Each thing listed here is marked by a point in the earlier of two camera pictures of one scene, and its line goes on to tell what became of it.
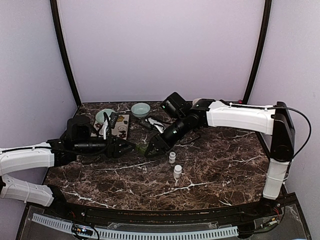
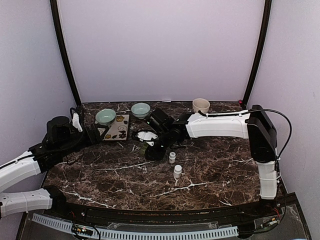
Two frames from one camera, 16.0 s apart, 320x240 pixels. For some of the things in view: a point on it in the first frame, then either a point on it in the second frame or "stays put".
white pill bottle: (177, 171) stays put
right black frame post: (261, 51) stays put
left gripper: (112, 149) to (95, 138)
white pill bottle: (172, 157) stays put
